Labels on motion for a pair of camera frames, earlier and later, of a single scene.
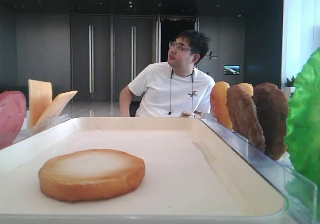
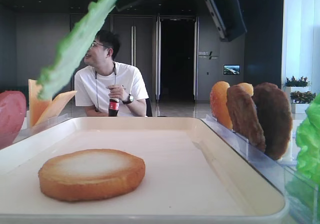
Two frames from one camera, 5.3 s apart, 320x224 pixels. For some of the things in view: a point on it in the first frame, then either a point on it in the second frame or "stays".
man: (175, 88) to (103, 79)
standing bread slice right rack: (220, 109) stays
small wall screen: (231, 69) stays
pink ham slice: (13, 112) stays
